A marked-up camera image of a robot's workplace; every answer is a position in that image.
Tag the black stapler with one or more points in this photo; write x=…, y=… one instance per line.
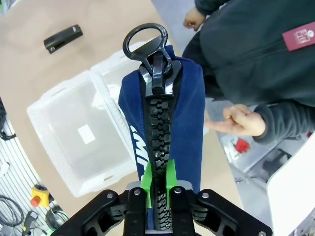
x=62, y=38

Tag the white basket with label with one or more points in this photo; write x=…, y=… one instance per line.
x=73, y=110

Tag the white square label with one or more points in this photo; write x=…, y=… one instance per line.
x=86, y=134

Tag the person's right hand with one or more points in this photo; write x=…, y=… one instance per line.
x=194, y=19

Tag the person's right forearm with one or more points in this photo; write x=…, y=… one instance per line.
x=209, y=5

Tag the person in dark fleece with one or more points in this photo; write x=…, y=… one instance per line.
x=246, y=49

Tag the white side table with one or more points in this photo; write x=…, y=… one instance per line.
x=292, y=191

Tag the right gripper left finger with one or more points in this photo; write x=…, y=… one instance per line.
x=103, y=214

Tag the person's left forearm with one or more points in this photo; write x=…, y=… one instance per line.
x=283, y=123

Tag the grey handheld controller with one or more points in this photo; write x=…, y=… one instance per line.
x=30, y=221

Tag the person's left hand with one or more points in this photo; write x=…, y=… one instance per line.
x=243, y=121

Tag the clear bin with red contents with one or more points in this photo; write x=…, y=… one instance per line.
x=242, y=145

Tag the maroon hanging tag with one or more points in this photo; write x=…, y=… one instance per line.
x=299, y=37

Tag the navy zipper pouch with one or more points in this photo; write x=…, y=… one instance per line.
x=187, y=110

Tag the yellow emergency stop button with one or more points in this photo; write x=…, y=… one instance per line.
x=39, y=194

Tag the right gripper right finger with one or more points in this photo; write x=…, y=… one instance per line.
x=209, y=214

